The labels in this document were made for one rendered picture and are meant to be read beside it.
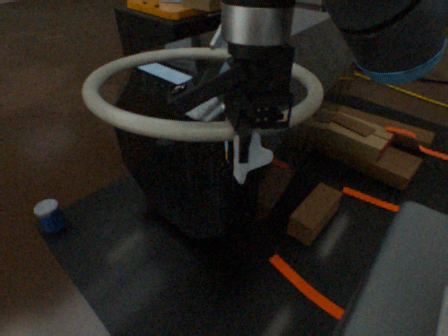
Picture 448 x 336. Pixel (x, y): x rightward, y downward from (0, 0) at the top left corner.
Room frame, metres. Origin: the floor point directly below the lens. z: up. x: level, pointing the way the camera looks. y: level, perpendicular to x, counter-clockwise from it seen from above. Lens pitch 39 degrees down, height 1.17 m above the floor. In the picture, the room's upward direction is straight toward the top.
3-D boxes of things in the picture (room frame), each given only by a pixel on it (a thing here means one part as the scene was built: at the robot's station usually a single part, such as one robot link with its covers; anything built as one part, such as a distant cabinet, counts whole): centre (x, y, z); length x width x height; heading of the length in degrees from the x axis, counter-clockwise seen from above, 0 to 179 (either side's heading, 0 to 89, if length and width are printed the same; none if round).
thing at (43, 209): (0.96, 0.82, 0.08); 0.10 x 0.10 x 0.13
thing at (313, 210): (0.99, -0.44, 0.07); 0.30 x 0.12 x 0.12; 139
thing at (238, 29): (0.42, -0.04, 1.07); 0.10 x 0.09 x 0.05; 14
